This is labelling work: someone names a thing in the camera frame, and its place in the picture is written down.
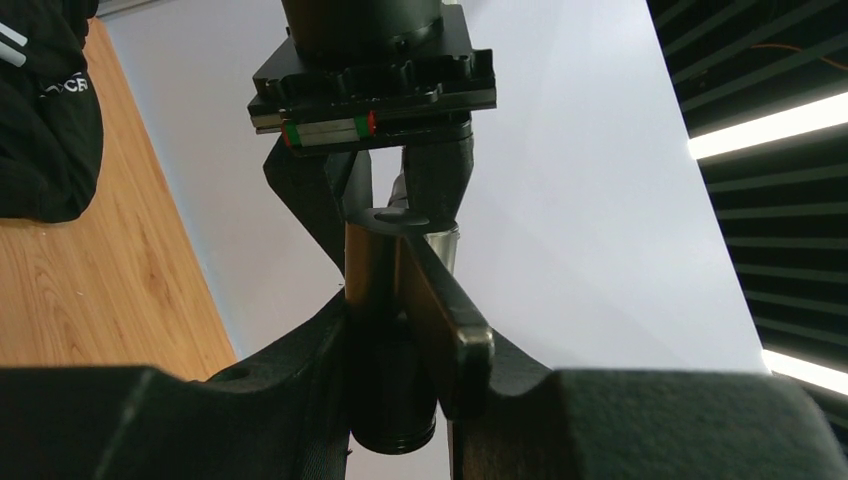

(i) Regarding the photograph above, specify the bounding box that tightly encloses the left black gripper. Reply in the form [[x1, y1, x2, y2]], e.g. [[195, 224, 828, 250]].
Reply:
[[247, 3, 497, 272]]

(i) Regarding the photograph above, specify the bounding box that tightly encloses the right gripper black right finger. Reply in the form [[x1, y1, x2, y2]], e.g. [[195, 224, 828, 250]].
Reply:
[[450, 331, 848, 480]]

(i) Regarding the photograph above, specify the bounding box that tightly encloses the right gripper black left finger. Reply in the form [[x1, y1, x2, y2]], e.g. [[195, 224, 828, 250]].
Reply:
[[1, 294, 349, 479]]

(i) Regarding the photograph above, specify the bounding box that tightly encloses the black cloth with white print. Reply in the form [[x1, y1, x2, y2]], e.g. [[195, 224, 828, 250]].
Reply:
[[1, 0, 104, 224]]

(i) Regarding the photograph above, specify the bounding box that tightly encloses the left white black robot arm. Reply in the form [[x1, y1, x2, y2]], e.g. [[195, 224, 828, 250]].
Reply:
[[247, 1, 497, 268]]

